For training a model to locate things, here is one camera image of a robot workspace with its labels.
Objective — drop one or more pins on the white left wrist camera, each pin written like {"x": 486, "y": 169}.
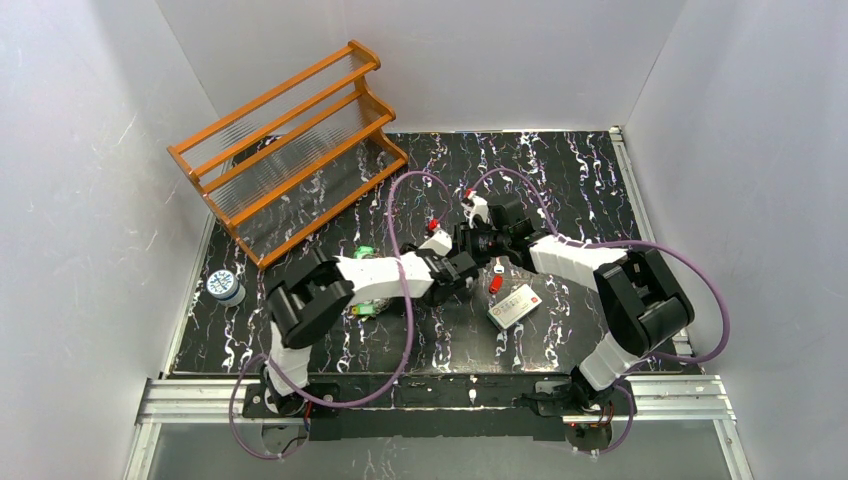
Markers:
{"x": 440, "y": 243}

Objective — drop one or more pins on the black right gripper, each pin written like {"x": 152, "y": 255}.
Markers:
{"x": 477, "y": 240}

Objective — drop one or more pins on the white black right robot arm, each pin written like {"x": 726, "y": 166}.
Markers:
{"x": 643, "y": 303}

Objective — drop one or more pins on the orange wooden shelf rack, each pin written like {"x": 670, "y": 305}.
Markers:
{"x": 280, "y": 167}

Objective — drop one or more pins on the aluminium front rail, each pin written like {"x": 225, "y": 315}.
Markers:
{"x": 657, "y": 396}

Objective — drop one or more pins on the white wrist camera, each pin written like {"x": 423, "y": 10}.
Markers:
{"x": 440, "y": 243}
{"x": 476, "y": 210}

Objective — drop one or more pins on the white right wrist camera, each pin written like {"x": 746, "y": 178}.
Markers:
{"x": 476, "y": 210}

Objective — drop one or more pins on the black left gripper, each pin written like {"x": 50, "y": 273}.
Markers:
{"x": 460, "y": 273}

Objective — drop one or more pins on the red tag key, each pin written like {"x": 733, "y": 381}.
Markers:
{"x": 497, "y": 279}

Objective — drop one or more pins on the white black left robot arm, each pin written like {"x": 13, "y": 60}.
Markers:
{"x": 313, "y": 293}

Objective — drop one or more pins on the white blue tape roll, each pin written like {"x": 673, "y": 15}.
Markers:
{"x": 224, "y": 286}

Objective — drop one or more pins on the white card box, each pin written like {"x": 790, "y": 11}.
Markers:
{"x": 513, "y": 308}

